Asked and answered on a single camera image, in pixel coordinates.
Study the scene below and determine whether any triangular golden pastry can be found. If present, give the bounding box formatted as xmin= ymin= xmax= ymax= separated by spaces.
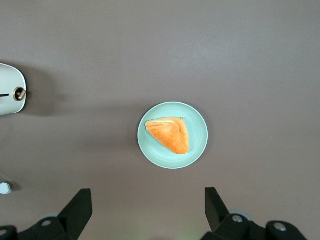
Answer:
xmin=145 ymin=116 xmax=190 ymax=155

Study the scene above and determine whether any white two-slot toaster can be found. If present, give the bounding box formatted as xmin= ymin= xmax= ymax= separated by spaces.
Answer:
xmin=0 ymin=62 xmax=29 ymax=118

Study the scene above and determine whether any light green round plate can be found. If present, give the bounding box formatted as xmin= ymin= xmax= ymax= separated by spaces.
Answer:
xmin=137 ymin=101 xmax=209 ymax=170

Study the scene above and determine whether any brown table cover mat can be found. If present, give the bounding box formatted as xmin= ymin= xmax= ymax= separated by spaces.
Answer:
xmin=0 ymin=0 xmax=320 ymax=240

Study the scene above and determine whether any white toaster cord with plug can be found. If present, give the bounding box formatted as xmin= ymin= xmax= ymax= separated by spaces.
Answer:
xmin=0 ymin=172 xmax=12 ymax=195

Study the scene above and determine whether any bronze toaster dial knob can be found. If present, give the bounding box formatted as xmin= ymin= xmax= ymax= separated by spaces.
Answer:
xmin=12 ymin=86 xmax=27 ymax=102

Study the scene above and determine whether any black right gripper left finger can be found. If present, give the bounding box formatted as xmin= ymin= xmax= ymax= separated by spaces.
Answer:
xmin=0 ymin=188 xmax=93 ymax=240

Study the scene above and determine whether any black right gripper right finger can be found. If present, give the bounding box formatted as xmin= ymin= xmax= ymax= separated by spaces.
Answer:
xmin=199 ymin=186 xmax=307 ymax=240

